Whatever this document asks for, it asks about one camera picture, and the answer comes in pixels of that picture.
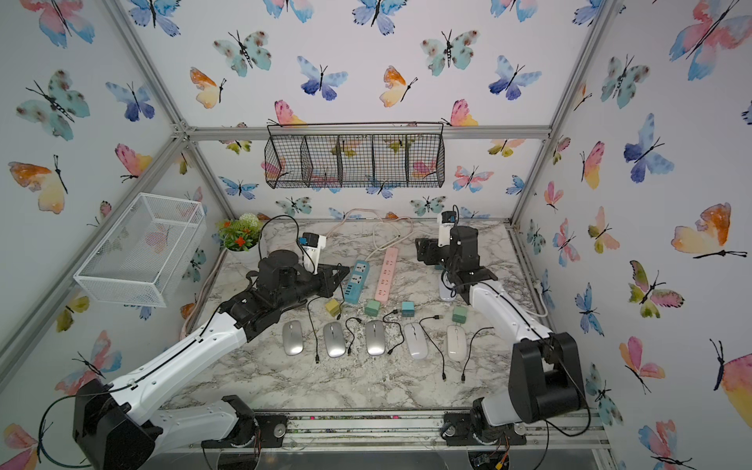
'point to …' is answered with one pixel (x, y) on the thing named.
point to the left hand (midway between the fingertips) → (349, 269)
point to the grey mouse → (334, 337)
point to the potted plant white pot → (241, 237)
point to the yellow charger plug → (333, 306)
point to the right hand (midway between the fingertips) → (430, 237)
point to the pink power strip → (387, 275)
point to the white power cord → (538, 283)
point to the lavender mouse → (447, 291)
